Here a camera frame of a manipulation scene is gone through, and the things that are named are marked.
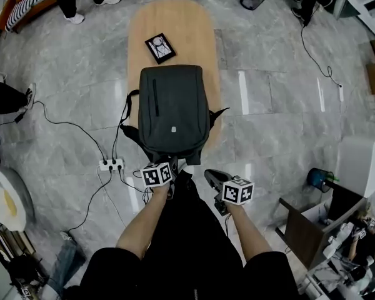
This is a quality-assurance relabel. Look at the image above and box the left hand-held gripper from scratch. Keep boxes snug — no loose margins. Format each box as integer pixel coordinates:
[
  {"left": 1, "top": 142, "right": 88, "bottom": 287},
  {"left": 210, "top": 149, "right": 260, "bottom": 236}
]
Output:
[{"left": 139, "top": 156, "right": 179, "bottom": 199}]

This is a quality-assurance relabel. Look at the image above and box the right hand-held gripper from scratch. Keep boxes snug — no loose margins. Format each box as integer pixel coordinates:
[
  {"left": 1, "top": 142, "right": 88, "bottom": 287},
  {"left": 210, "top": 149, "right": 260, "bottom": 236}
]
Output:
[{"left": 204, "top": 169, "right": 255, "bottom": 217}]

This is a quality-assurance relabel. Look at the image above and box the black backpack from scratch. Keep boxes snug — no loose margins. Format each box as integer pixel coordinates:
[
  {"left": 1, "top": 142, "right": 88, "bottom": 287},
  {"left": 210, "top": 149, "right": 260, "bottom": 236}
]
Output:
[{"left": 120, "top": 64, "right": 231, "bottom": 166}]

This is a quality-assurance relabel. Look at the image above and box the person's left forearm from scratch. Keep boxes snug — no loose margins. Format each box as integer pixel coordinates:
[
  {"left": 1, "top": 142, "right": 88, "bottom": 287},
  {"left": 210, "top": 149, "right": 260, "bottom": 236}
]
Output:
[{"left": 116, "top": 184, "right": 171, "bottom": 261}]

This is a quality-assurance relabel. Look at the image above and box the person's right forearm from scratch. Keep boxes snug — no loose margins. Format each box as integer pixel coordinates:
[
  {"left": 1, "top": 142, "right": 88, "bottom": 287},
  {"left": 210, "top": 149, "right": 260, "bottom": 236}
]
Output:
[{"left": 227, "top": 202, "right": 273, "bottom": 267}]

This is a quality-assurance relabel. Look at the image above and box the white power strip with plugs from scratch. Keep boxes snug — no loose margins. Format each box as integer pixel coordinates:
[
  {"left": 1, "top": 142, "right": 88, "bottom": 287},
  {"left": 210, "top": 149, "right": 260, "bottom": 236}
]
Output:
[{"left": 98, "top": 157, "right": 125, "bottom": 172}]

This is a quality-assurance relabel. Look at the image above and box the dark wooden cabinet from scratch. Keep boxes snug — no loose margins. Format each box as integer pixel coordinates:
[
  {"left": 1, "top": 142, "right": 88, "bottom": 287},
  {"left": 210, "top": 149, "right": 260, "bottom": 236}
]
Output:
[{"left": 274, "top": 182, "right": 368, "bottom": 270}]

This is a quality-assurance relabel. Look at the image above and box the person's black clothing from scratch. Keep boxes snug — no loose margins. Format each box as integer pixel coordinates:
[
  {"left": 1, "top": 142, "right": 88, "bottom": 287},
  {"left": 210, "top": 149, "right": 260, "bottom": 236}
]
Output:
[{"left": 62, "top": 170, "right": 301, "bottom": 300}]

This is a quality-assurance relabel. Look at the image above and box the blue waste bin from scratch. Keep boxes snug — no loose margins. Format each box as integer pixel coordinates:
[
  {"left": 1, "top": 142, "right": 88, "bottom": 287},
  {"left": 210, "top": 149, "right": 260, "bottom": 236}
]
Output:
[{"left": 307, "top": 167, "right": 334, "bottom": 194}]

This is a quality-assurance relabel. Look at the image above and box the white block table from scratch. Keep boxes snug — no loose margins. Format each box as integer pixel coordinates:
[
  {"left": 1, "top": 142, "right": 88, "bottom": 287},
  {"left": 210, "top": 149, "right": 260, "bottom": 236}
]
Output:
[{"left": 334, "top": 134, "right": 375, "bottom": 199}]

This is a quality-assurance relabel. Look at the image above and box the white round stool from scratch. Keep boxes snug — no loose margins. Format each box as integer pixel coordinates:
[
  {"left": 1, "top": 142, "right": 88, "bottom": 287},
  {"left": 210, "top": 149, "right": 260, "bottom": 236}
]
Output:
[{"left": 0, "top": 166, "right": 36, "bottom": 233}]

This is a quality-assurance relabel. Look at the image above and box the oval wooden table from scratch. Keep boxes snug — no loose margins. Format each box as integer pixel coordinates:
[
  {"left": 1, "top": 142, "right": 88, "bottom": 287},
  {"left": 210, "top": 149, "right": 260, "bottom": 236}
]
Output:
[{"left": 126, "top": 0, "right": 223, "bottom": 151}]

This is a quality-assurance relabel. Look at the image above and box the orange sofa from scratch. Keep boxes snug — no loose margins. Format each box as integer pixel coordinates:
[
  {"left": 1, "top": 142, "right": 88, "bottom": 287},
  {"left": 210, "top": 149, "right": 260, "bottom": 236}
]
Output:
[{"left": 0, "top": 0, "right": 91, "bottom": 34}]

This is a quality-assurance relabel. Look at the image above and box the long striped cushion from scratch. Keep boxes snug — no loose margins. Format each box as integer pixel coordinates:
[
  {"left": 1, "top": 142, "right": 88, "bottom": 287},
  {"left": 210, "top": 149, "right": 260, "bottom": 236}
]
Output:
[{"left": 5, "top": 0, "right": 56, "bottom": 33}]

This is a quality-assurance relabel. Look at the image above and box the black cable with adapter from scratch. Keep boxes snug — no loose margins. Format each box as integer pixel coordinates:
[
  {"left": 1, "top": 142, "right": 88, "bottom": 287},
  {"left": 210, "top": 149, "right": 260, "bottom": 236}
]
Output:
[{"left": 0, "top": 99, "right": 109, "bottom": 166}]

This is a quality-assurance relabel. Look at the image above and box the black picture frame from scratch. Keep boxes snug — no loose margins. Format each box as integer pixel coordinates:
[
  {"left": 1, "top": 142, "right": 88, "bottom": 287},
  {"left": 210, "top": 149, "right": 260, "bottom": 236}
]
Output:
[{"left": 144, "top": 32, "right": 178, "bottom": 65}]

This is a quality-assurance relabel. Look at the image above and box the long black floor cable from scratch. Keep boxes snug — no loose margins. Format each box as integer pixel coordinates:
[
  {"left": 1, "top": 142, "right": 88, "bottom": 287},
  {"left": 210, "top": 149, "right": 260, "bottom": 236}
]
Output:
[{"left": 300, "top": 23, "right": 343, "bottom": 88}]

